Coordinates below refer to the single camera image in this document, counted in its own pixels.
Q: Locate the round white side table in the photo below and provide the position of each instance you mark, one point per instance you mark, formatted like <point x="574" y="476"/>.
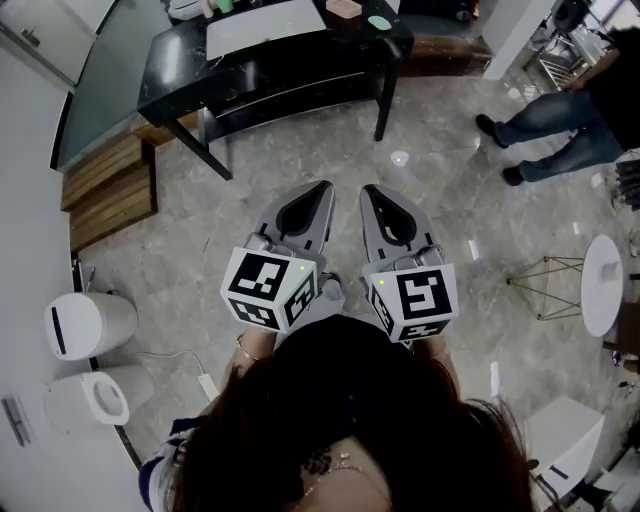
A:
<point x="602" y="285"/>

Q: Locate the person's black top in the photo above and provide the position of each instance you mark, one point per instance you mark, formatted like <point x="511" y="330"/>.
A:
<point x="345" y="380"/>

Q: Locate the wooden step platform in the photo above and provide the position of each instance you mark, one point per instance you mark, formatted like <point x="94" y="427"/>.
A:
<point x="110" y="190"/>

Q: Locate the white cylindrical trash bin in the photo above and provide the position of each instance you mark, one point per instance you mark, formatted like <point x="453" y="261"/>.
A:
<point x="90" y="325"/>

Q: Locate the white square box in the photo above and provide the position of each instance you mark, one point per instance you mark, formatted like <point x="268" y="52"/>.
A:
<point x="567" y="445"/>

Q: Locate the person's striped sleeve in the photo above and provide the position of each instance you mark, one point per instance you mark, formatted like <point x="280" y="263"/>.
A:
<point x="162" y="465"/>

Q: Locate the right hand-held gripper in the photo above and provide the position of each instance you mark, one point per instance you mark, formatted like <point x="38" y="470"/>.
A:
<point x="420" y="300"/>

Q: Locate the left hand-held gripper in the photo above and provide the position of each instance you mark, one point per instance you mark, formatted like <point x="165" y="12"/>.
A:
<point x="260" y="285"/>

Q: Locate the person's grey shoe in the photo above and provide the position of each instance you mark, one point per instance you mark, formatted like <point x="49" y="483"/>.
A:
<point x="332" y="292"/>

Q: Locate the person's right forearm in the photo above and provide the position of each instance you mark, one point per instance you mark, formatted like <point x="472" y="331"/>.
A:
<point x="432" y="347"/>

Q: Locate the person's left forearm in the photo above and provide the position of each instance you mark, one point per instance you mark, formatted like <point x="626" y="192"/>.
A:
<point x="247" y="357"/>

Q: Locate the black office chair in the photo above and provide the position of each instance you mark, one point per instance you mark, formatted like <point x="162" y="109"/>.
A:
<point x="570" y="14"/>

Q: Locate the small green bottle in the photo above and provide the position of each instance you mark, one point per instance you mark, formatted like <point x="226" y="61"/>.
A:
<point x="226" y="5"/>

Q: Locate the black marble table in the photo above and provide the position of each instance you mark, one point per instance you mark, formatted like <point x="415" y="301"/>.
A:
<point x="280" y="80"/>

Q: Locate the white bin with open lid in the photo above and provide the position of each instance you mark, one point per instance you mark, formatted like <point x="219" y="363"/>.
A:
<point x="100" y="400"/>

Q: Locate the green oval bar of soap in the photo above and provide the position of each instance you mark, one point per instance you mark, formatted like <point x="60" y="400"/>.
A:
<point x="378" y="23"/>

